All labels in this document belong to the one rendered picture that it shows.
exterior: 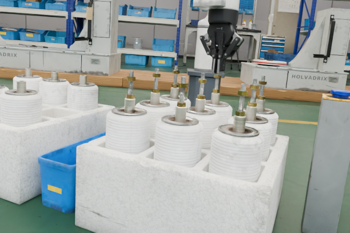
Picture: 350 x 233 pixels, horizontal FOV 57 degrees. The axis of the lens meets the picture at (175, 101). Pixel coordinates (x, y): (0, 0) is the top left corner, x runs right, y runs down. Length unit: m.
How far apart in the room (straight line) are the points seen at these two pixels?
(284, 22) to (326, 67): 4.20
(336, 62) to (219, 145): 2.63
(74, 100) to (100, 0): 1.98
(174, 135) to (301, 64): 2.61
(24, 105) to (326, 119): 0.69
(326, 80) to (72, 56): 2.21
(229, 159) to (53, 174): 0.42
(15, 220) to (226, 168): 0.47
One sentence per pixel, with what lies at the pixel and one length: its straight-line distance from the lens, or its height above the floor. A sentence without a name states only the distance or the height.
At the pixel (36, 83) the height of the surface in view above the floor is 0.23.
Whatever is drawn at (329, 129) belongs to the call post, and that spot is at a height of 0.25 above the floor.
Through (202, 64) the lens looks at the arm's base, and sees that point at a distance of 1.28.
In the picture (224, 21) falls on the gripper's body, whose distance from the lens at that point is 0.81.
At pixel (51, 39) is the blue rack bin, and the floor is 0.32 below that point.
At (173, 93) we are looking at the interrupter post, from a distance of 0.88.
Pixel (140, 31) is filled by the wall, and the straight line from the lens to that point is 9.20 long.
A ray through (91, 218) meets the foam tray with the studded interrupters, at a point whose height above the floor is 0.03.
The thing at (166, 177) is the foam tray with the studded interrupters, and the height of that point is 0.16.
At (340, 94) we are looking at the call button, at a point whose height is 0.32.
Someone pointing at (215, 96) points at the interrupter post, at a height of 0.27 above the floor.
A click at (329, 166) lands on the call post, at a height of 0.17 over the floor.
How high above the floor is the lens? 0.40
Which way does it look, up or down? 10 degrees down
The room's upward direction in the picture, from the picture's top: 4 degrees clockwise
